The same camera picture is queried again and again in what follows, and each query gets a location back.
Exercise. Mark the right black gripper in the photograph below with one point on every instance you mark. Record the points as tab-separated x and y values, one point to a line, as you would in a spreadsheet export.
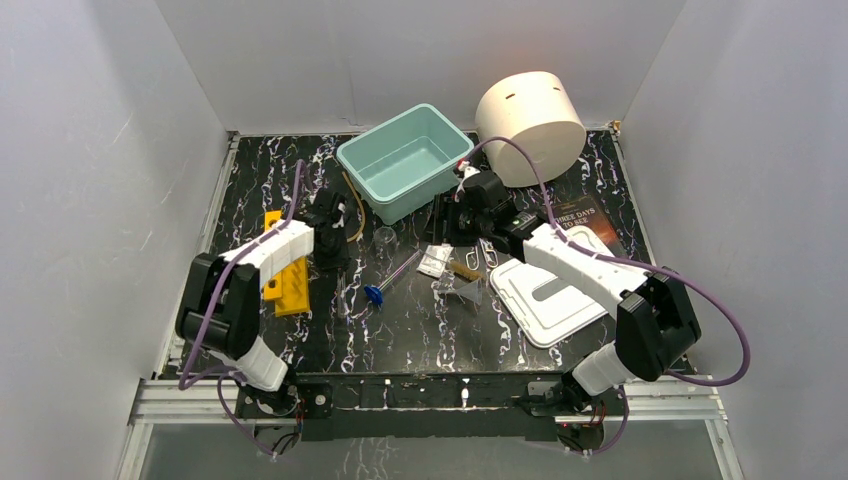
448	211

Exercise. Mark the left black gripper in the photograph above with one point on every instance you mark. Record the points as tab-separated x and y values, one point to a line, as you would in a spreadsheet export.
332	250

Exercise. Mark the clear glass beaker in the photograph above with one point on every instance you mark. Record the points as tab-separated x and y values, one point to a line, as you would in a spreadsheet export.
385	242

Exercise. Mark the glass test tube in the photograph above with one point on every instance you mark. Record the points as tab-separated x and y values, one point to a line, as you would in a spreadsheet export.
341	288

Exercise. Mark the blue-tipped glass rod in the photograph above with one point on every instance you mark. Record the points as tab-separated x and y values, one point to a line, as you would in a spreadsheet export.
375	293

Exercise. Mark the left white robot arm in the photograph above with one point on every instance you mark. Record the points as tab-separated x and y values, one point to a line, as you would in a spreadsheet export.
219	310

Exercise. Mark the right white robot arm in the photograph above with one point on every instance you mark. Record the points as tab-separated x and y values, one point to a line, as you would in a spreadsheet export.
655	321

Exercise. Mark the tan rubber tube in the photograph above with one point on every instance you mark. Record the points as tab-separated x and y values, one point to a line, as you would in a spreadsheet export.
361	213

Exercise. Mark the metal test tube clamp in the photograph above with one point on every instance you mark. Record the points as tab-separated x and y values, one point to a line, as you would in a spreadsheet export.
483	253

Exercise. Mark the test tube brush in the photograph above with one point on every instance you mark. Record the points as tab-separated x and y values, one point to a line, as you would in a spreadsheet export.
463	271

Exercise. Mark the clear plastic packet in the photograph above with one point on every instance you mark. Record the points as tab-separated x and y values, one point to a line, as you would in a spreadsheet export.
434	260

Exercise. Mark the clear glass funnel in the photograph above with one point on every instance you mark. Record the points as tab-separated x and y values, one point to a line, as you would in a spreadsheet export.
471	291

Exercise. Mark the yellow test tube rack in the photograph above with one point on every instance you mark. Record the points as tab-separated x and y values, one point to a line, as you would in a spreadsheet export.
288	290

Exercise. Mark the teal plastic bin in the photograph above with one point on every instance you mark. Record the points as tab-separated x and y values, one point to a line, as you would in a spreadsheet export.
399	165

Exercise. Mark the cream cylindrical container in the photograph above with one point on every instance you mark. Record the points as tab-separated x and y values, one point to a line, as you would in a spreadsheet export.
538	132

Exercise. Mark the dark book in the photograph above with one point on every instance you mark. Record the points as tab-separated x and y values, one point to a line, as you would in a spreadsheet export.
585	211

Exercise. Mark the white plastic lid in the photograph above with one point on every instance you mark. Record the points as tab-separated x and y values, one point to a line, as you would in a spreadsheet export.
546	308

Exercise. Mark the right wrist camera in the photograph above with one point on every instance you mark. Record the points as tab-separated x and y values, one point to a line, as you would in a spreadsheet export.
467	170

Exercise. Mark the aluminium frame rail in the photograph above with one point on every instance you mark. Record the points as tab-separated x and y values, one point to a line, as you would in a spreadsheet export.
328	397

